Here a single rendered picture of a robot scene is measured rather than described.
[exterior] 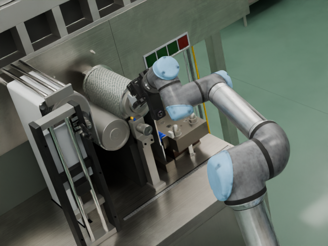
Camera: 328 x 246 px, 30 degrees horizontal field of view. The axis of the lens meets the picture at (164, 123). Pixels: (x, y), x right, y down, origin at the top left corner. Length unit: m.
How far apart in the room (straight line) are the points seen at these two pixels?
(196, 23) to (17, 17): 0.86
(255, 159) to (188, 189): 0.79
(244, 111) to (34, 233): 1.00
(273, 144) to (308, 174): 2.13
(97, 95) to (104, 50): 0.24
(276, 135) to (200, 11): 1.24
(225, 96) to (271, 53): 3.20
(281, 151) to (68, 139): 0.72
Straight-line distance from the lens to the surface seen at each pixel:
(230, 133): 3.34
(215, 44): 3.07
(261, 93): 4.48
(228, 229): 2.39
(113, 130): 2.18
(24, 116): 2.18
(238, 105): 1.75
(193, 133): 2.38
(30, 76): 2.14
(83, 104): 2.08
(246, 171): 1.53
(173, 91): 1.85
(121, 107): 2.17
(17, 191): 2.48
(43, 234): 2.32
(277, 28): 5.39
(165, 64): 1.85
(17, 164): 2.43
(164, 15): 2.61
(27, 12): 2.27
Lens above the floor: 2.35
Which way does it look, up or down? 33 degrees down
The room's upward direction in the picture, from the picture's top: 14 degrees counter-clockwise
